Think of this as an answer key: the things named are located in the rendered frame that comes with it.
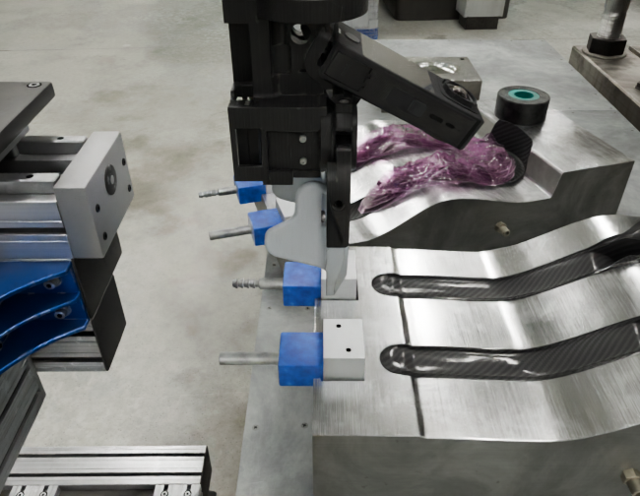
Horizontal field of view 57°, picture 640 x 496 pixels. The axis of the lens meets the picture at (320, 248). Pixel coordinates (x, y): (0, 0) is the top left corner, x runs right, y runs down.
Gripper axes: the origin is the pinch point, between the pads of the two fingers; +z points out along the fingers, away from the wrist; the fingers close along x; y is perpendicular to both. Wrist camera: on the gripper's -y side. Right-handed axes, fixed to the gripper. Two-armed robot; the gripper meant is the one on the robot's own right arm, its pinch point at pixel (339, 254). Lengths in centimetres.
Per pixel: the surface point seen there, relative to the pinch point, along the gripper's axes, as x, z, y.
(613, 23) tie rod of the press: -119, 14, -74
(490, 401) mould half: 4.3, 12.5, -13.3
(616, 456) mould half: 8.3, 14.6, -23.1
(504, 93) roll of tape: -51, 6, -27
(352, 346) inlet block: 1.1, 9.2, -1.3
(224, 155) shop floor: -216, 101, 48
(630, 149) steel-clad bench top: -61, 21, -56
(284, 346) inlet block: -0.1, 10.5, 4.8
